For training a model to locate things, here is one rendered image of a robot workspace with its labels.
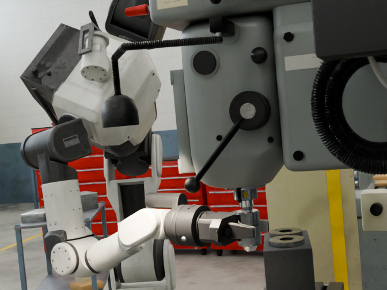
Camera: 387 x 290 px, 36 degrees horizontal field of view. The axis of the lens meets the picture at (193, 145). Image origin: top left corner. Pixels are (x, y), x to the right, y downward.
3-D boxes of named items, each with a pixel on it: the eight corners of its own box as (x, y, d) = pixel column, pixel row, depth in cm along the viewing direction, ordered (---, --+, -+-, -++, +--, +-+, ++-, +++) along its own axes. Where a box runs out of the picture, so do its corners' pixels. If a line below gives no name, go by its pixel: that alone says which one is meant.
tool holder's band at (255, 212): (260, 216, 118) (259, 211, 118) (235, 218, 118) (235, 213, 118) (258, 212, 123) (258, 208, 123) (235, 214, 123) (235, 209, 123)
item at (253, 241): (262, 245, 118) (260, 216, 118) (238, 247, 119) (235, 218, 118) (261, 240, 123) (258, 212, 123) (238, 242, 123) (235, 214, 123)
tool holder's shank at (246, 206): (255, 211, 119) (250, 155, 118) (239, 212, 119) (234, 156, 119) (254, 208, 122) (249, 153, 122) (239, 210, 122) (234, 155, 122)
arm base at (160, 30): (107, 40, 175) (97, 29, 164) (125, 0, 176) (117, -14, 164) (154, 59, 173) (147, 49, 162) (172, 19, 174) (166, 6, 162)
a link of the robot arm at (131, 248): (158, 231, 127) (114, 255, 134) (183, 231, 134) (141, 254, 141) (148, 203, 129) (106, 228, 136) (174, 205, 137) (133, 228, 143)
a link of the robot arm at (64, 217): (40, 278, 146) (27, 186, 148) (78, 267, 157) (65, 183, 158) (75, 275, 140) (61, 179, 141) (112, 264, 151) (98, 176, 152)
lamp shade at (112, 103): (101, 128, 120) (98, 96, 120) (136, 124, 122) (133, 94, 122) (103, 128, 113) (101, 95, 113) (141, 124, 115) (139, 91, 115)
